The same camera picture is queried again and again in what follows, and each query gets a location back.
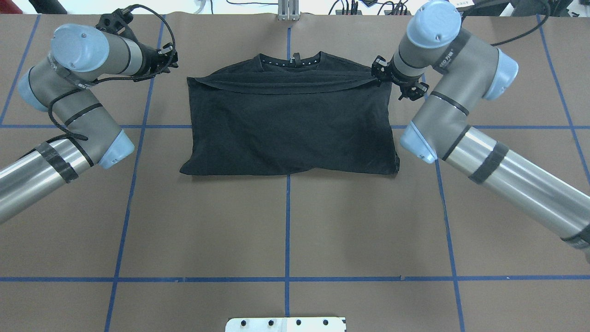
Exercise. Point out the black printed t-shirt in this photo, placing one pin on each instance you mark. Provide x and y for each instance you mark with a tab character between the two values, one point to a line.
272	117

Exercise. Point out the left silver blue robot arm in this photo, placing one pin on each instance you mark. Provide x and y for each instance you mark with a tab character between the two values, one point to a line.
80	58

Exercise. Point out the white pedestal base plate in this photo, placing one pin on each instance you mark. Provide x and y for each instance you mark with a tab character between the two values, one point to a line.
287	324

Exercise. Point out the aluminium frame post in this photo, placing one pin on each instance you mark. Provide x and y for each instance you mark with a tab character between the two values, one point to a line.
288	10

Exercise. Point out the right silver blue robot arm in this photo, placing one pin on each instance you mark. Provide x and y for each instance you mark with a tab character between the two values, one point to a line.
454	70

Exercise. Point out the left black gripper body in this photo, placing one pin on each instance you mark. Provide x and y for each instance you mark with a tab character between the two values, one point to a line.
148	58

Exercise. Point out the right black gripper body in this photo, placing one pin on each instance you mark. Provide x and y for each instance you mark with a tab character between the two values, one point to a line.
395	74

